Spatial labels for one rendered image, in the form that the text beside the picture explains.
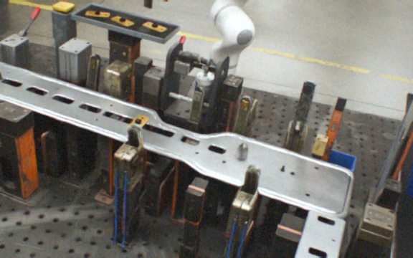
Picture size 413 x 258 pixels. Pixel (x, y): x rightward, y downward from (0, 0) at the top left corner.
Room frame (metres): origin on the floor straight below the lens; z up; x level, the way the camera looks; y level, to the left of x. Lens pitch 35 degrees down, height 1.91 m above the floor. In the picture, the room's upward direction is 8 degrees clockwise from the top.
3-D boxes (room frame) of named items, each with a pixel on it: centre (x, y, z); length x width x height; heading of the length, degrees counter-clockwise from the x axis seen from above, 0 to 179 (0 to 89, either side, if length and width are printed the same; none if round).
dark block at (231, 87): (1.42, -0.08, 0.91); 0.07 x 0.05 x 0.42; 163
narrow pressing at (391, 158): (1.06, -0.49, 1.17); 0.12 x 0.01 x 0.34; 163
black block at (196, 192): (1.03, -0.01, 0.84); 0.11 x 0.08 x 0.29; 163
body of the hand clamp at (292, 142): (1.30, -0.29, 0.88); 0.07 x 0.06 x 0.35; 163
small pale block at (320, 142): (1.24, -0.36, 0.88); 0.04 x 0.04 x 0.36; 73
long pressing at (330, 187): (1.28, 0.22, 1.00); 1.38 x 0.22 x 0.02; 73
